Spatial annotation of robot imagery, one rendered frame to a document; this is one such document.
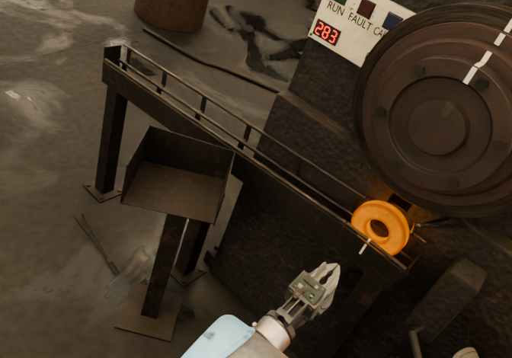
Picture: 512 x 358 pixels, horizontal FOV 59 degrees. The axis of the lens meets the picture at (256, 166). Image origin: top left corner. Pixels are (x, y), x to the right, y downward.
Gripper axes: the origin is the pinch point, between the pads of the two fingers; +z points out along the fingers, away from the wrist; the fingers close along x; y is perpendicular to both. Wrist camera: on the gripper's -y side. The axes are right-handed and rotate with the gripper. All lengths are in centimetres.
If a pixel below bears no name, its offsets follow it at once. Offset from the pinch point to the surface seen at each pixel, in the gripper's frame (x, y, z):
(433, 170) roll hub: -4.1, 22.1, 21.9
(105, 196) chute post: 105, -77, -3
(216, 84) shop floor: 161, -117, 119
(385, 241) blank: -3.3, -9.5, 22.2
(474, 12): 7, 48, 38
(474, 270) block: -24.1, -3.3, 27.2
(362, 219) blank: 4.8, -8.3, 22.4
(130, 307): 53, -69, -27
